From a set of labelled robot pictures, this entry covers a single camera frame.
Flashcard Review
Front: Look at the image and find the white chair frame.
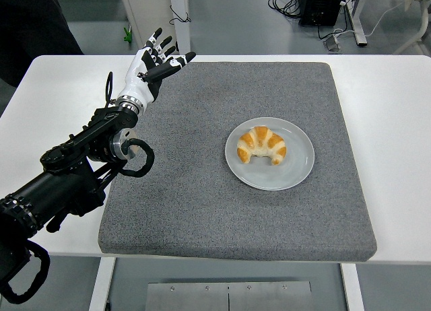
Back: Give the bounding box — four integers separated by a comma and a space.
393, 0, 431, 55

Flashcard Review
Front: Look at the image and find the white table leg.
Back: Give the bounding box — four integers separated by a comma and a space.
88, 256, 117, 311
339, 263, 366, 311

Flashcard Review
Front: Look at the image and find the grey metal plate with screws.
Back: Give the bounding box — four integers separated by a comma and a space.
145, 281, 313, 311

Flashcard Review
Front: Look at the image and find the croissant bread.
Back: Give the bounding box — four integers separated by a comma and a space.
236, 125, 288, 166

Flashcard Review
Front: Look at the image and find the beige cabinet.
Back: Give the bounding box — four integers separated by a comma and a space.
118, 0, 178, 55

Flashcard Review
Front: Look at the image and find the white cable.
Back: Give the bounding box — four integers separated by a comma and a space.
333, 1, 407, 39

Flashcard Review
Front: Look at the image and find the thin black cable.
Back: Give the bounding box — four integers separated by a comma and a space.
169, 4, 193, 25

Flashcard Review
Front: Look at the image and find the white desk leg with foot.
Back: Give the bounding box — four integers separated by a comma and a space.
345, 0, 368, 46

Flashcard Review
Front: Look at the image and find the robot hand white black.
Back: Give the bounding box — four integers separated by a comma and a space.
117, 28, 197, 105

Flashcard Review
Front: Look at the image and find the grey round plate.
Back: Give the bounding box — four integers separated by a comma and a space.
224, 116, 316, 191

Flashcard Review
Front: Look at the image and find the person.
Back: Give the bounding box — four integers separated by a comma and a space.
0, 0, 84, 88

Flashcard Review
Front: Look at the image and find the grey foot pedal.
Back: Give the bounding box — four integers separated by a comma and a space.
323, 34, 344, 53

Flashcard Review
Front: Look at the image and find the grey felt mat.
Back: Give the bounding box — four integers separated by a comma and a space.
98, 60, 377, 263

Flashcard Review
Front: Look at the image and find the black computer tower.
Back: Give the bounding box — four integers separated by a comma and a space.
298, 0, 348, 26

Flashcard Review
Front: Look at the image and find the black cable bundle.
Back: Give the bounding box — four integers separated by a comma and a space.
268, 0, 302, 20

